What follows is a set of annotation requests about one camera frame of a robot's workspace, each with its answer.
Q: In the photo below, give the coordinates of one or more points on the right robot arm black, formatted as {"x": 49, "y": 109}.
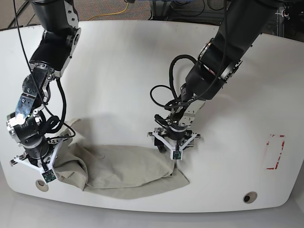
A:
{"x": 28, "y": 126}

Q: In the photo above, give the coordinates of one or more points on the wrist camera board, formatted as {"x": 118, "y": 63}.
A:
{"x": 176, "y": 155}
{"x": 49, "y": 176}

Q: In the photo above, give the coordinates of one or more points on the beige grey t-shirt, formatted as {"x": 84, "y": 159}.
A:
{"x": 101, "y": 161}

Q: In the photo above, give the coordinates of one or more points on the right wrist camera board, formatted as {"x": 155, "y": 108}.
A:
{"x": 49, "y": 176}

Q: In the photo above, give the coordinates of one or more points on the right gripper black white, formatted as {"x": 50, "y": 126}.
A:
{"x": 40, "y": 152}

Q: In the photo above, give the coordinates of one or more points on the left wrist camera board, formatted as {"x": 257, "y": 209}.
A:
{"x": 176, "y": 155}

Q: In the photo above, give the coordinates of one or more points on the red tape rectangle marking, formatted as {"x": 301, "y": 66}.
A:
{"x": 273, "y": 152}

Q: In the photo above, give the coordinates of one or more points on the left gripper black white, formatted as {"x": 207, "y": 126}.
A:
{"x": 182, "y": 139}

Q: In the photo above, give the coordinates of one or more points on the table cable grommet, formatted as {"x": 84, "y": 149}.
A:
{"x": 250, "y": 197}
{"x": 41, "y": 185}

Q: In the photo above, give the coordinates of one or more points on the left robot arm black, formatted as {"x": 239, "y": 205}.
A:
{"x": 220, "y": 58}

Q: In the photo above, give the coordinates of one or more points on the left table cable grommet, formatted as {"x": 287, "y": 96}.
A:
{"x": 41, "y": 185}

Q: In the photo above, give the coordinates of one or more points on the right table cable grommet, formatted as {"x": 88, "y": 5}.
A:
{"x": 250, "y": 197}

